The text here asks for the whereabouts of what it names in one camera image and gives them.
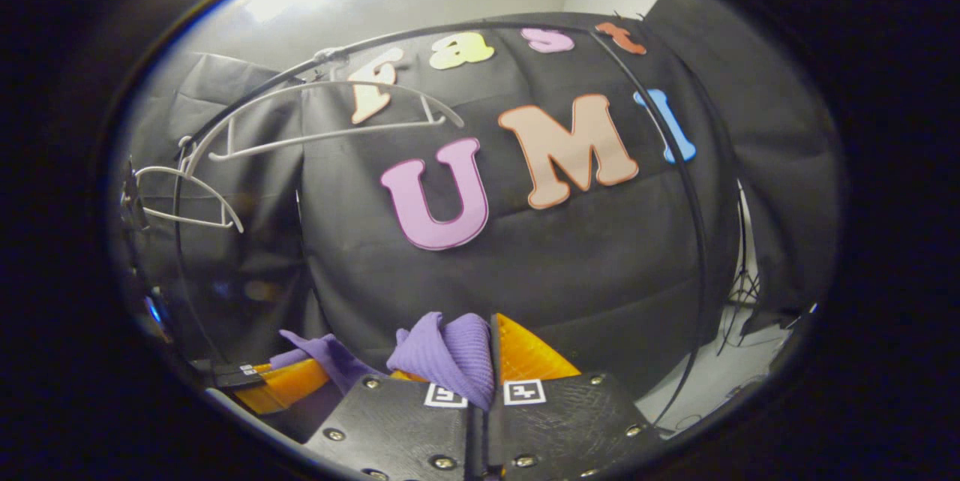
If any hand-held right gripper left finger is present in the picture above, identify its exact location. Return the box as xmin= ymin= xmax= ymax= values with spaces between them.
xmin=304 ymin=370 xmax=482 ymax=481

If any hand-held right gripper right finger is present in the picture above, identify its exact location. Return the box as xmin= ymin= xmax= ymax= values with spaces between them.
xmin=486 ymin=312 xmax=662 ymax=481

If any purple corduroy shirt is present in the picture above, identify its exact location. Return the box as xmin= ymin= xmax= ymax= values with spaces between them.
xmin=268 ymin=311 xmax=497 ymax=412

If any white plastic hanger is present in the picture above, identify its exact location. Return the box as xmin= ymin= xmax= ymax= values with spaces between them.
xmin=133 ymin=136 xmax=246 ymax=234
xmin=208 ymin=78 xmax=466 ymax=164

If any black backdrop cloth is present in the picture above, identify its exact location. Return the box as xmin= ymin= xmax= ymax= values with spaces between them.
xmin=120 ymin=0 xmax=845 ymax=422

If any black clothes rail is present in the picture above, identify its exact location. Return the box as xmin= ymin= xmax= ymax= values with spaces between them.
xmin=171 ymin=22 xmax=710 ymax=425

